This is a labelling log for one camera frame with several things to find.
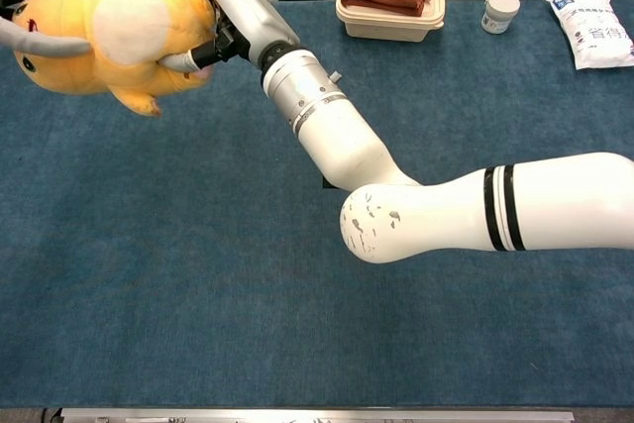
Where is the cream plastic lidded box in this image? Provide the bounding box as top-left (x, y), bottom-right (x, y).
top-left (335, 0), bottom-right (446, 44)

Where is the yellow plush toy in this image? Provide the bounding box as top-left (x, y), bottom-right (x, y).
top-left (10, 0), bottom-right (219, 118)

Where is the small white jar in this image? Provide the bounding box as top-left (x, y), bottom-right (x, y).
top-left (480, 0), bottom-right (522, 36)

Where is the white printed plastic bag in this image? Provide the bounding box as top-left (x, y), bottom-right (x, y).
top-left (545, 0), bottom-right (634, 70)

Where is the blue felt table cover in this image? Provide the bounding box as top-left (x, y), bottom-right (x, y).
top-left (0, 0), bottom-right (634, 409)

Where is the aluminium table edge rail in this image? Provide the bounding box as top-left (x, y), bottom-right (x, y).
top-left (58, 407), bottom-right (576, 423)

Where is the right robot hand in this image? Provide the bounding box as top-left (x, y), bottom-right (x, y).
top-left (158, 0), bottom-right (302, 73)

